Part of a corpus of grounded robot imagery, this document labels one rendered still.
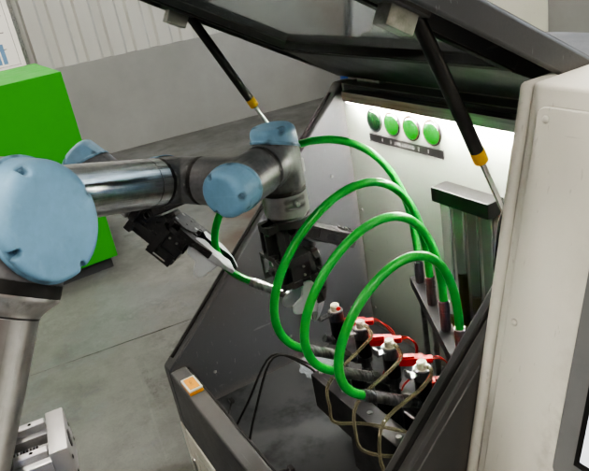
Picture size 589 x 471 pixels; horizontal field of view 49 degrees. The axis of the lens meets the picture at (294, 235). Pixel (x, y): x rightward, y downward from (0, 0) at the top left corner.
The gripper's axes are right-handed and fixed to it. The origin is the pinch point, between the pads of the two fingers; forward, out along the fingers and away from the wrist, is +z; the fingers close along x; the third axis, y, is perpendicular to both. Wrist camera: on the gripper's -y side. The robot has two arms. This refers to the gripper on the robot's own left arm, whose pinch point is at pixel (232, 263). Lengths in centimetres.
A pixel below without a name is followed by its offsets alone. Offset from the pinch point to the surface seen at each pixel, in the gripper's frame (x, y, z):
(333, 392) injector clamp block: 2.3, 6.8, 29.7
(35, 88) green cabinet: -251, 78, -156
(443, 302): 8.0, -20.4, 32.0
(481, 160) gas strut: 31, -42, 17
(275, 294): 18.8, -6.8, 8.6
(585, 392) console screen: 43, -29, 41
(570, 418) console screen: 41, -25, 43
